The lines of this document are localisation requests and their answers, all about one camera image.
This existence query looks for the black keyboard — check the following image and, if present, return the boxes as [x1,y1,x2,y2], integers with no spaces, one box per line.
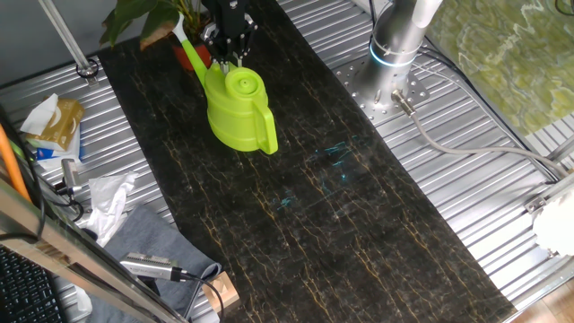
[0,244,64,323]

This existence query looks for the small silver camera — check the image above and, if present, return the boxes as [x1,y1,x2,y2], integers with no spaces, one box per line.
[60,158,84,196]

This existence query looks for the green plastic watering can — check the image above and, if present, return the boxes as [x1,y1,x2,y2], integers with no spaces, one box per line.
[172,12,279,156]

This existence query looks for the grey robot cable with connector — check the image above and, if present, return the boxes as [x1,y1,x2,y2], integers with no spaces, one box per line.
[390,89,570,179]

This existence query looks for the orange tube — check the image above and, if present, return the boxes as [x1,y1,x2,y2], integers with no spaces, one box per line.
[0,123,32,203]

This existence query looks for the silver support pole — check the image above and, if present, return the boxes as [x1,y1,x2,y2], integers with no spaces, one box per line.
[38,0,100,86]

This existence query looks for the green marbled sheet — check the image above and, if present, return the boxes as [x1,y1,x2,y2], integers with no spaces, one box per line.
[423,0,574,138]

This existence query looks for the grey towel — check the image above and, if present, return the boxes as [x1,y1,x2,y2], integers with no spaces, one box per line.
[87,205,223,323]

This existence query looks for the blue and white box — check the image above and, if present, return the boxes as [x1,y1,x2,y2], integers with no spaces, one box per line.
[26,125,84,171]

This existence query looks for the yellow tissue box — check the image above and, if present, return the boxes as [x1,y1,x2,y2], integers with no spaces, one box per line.
[21,92,86,152]

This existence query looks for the wooden block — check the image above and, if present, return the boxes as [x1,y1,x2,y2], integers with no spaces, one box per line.
[201,270,241,314]

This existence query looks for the red plant pot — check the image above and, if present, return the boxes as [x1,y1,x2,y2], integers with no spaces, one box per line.
[171,38,213,72]

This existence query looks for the crumpled white tissue paper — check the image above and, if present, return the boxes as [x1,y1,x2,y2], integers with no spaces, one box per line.
[80,171,140,248]

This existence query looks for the silver finned camera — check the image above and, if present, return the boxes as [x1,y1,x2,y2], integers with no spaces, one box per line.
[118,251,189,283]

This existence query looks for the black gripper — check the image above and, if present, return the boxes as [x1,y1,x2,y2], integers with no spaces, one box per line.
[200,0,259,75]

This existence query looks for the black camera cable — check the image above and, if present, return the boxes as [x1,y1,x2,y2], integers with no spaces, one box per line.
[178,268,225,323]

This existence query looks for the anthurium plant with broad leaves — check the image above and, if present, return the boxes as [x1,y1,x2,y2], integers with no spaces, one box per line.
[99,0,212,51]

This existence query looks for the aluminium frame bar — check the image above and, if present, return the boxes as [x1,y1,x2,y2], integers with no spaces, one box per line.
[0,179,189,323]

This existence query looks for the dark marbled table mat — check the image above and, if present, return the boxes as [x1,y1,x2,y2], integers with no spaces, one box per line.
[97,0,517,323]

